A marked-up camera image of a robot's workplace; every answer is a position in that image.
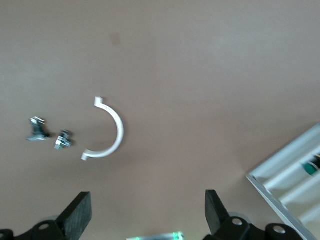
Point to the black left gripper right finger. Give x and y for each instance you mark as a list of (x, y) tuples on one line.
[(215, 212)]

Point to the white drawer cabinet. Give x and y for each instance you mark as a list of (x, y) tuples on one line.
[(273, 198)]

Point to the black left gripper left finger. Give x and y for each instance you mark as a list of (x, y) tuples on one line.
[(75, 215)]

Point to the green push button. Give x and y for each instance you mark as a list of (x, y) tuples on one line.
[(311, 168)]

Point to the white semicircular bracket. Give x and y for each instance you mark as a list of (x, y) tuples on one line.
[(121, 130)]

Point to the small silver switch component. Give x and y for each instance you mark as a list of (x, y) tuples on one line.
[(62, 141)]

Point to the black knob switch component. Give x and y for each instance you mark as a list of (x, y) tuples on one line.
[(37, 130)]

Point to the white plastic drawer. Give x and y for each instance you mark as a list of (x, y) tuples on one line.
[(305, 200), (287, 186), (282, 162), (315, 222)]

